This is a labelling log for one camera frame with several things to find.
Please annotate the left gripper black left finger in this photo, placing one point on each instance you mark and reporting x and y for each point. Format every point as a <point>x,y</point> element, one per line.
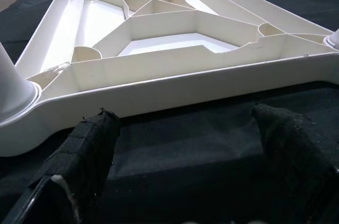
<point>79,160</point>

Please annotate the white plastic children table top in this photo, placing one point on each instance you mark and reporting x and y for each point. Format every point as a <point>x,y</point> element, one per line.
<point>159,75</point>

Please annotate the white plastic table leg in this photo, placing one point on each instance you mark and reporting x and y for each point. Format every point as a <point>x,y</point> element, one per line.
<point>334,37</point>
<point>10,83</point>

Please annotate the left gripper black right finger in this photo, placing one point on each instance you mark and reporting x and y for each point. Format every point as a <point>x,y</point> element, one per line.
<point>299,160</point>

